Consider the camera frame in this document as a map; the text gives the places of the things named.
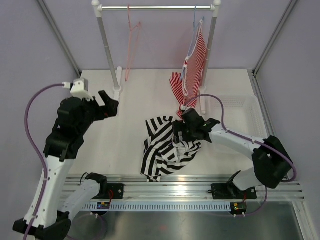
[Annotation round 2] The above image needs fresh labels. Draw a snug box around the white plastic perforated basket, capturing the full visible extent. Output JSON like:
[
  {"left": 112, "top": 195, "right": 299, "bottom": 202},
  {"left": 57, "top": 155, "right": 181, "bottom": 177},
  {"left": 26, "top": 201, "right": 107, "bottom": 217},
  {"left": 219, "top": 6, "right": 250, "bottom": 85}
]
[{"left": 206, "top": 94, "right": 268, "bottom": 138}]

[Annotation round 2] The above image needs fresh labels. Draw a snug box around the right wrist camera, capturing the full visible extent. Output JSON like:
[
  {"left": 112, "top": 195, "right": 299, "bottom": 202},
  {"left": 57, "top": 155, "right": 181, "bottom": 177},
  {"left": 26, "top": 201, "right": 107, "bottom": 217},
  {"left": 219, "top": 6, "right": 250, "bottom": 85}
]
[{"left": 180, "top": 105, "right": 188, "bottom": 112}]

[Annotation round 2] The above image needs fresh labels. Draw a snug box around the red white striped tank top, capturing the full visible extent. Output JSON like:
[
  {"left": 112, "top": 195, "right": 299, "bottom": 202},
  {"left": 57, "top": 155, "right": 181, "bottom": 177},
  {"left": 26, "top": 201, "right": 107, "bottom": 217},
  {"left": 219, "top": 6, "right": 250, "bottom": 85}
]
[{"left": 169, "top": 22, "right": 207, "bottom": 108}]

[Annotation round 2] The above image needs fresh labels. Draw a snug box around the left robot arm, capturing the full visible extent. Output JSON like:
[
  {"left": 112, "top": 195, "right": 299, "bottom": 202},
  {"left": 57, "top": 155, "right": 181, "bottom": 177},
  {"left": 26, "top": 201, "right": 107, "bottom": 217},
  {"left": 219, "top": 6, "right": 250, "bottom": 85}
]
[{"left": 12, "top": 90, "right": 119, "bottom": 240}]

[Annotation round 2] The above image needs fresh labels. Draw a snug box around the white metal clothes rack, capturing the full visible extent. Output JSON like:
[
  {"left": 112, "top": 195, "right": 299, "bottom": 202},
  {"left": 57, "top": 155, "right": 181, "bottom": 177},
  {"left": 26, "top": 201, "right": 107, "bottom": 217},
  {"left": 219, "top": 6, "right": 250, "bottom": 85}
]
[{"left": 91, "top": 0, "right": 222, "bottom": 116}]

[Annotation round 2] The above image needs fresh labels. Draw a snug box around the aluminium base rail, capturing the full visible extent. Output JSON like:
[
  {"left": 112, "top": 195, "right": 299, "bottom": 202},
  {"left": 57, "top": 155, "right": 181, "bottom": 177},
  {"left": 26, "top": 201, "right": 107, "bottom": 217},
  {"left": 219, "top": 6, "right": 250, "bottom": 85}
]
[{"left": 60, "top": 174, "right": 305, "bottom": 202}]

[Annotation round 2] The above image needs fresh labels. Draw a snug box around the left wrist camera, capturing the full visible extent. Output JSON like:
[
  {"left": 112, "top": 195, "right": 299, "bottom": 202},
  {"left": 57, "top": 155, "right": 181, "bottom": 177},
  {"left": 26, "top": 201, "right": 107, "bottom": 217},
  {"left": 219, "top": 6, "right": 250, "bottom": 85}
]
[{"left": 62, "top": 78, "right": 95, "bottom": 102}]

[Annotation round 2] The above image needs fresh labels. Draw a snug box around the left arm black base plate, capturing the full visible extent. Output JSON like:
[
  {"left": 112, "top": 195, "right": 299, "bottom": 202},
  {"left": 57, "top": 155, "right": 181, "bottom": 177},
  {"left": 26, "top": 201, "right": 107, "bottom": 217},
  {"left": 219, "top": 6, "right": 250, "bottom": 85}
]
[{"left": 94, "top": 183, "right": 125, "bottom": 201}]

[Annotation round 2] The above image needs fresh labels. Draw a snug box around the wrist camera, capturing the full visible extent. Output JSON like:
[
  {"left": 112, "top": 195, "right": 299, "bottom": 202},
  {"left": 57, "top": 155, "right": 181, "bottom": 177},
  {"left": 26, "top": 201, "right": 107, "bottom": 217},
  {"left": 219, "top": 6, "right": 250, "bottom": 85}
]
[
  {"left": 180, "top": 105, "right": 188, "bottom": 112},
  {"left": 62, "top": 78, "right": 95, "bottom": 102}
]

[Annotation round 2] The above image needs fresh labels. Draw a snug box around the aluminium enclosure frame rail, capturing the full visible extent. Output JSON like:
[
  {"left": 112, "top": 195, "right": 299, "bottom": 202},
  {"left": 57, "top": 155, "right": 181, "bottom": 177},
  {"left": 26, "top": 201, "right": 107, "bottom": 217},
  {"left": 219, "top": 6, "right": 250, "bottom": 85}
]
[{"left": 247, "top": 0, "right": 300, "bottom": 136}]

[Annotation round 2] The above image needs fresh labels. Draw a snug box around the light blue wire hanger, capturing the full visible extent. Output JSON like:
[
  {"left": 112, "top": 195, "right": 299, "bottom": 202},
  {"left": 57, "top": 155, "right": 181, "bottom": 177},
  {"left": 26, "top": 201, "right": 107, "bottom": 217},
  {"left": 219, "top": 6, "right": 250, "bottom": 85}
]
[{"left": 180, "top": 5, "right": 205, "bottom": 81}]

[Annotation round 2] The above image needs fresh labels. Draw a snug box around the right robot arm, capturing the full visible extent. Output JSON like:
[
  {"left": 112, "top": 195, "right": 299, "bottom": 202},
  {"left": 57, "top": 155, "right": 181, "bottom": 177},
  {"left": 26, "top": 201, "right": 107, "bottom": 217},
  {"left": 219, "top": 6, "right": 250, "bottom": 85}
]
[{"left": 173, "top": 108, "right": 294, "bottom": 200}]

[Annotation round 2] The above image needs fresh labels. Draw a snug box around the white slotted cable duct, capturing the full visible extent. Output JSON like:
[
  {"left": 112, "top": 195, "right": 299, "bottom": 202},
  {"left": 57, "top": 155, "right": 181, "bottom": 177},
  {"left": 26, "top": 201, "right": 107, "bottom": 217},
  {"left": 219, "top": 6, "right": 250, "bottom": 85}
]
[{"left": 81, "top": 201, "right": 231, "bottom": 213}]

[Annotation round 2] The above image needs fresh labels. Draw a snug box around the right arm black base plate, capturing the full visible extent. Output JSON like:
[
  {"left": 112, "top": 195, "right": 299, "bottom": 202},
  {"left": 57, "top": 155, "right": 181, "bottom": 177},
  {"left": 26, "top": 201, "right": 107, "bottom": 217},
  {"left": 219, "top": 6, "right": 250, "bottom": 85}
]
[{"left": 207, "top": 183, "right": 257, "bottom": 200}]

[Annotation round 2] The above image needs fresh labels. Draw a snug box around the black white striped tank top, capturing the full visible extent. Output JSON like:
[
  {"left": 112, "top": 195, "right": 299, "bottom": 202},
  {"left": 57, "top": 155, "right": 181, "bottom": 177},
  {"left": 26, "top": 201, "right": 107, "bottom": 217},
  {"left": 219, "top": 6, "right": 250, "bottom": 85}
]
[{"left": 140, "top": 115, "right": 202, "bottom": 182}]

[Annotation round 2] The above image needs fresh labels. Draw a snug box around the pink wire hanger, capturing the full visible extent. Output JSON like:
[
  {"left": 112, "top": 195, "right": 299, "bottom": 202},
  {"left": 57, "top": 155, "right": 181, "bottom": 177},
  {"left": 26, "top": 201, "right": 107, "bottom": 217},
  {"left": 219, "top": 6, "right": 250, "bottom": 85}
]
[{"left": 124, "top": 5, "right": 142, "bottom": 82}]

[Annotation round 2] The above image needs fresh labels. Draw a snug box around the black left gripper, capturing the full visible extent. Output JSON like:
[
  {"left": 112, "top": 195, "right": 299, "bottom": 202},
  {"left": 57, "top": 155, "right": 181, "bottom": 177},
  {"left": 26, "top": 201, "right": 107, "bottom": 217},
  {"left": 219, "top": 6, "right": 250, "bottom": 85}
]
[{"left": 78, "top": 89, "right": 119, "bottom": 134}]

